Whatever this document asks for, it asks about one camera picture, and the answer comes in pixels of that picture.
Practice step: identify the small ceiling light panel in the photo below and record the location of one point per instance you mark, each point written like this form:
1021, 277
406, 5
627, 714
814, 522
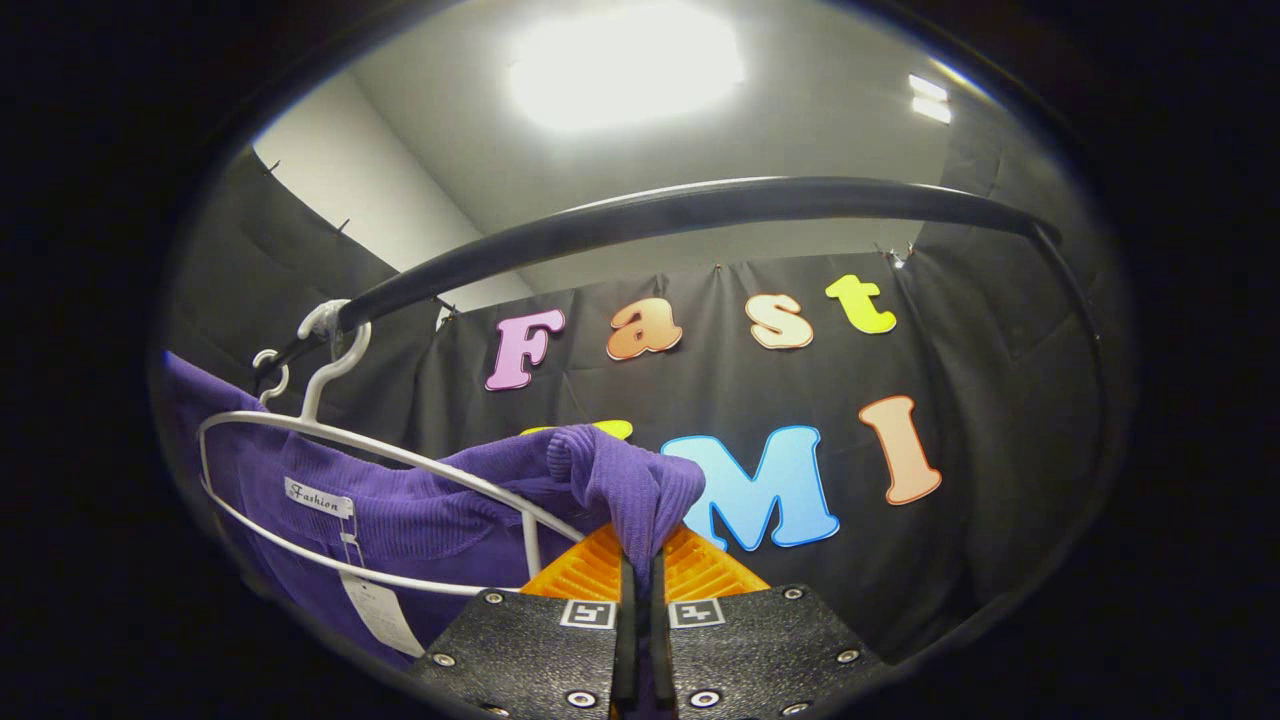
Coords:
930, 98

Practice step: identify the large ceiling light panel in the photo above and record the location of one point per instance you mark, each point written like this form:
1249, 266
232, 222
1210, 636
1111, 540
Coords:
625, 65

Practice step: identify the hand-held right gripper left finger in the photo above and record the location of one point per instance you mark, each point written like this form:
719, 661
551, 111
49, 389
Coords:
626, 640

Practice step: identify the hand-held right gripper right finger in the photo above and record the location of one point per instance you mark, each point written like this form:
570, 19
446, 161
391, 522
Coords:
660, 650

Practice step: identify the purple ribbed shirt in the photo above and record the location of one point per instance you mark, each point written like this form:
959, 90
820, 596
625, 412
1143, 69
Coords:
420, 510

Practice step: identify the black metal clothes rack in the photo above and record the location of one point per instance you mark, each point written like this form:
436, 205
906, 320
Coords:
700, 205

